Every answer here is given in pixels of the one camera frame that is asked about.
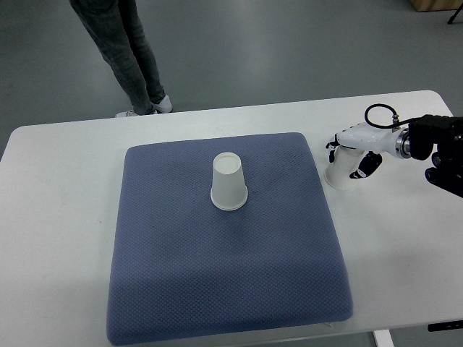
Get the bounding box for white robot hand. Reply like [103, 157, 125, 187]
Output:
[326, 122, 411, 179]

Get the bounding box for white paper cup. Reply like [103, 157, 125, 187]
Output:
[211, 152, 248, 211]
[324, 146, 364, 190]

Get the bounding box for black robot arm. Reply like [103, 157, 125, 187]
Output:
[326, 115, 462, 197]

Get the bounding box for white paper cup on mat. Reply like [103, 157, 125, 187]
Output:
[211, 152, 248, 211]

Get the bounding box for cardboard box corner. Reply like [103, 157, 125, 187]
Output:
[409, 0, 462, 12]

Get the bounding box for black tripod leg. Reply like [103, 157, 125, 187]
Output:
[447, 4, 463, 25]

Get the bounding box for white sneaker right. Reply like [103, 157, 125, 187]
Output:
[153, 95, 173, 113]

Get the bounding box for white sneaker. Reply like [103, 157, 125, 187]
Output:
[153, 95, 173, 113]
[115, 110, 138, 118]

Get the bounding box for white table leg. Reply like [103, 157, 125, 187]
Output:
[373, 330, 394, 347]

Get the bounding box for blue textured cushion mat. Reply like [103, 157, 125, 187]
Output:
[106, 132, 353, 346]

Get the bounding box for white sneaker left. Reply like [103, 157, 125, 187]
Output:
[115, 110, 138, 118]

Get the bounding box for person legs grey jeans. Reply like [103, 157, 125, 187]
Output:
[70, 1, 166, 115]

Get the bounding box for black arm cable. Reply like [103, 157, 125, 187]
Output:
[364, 103, 420, 129]

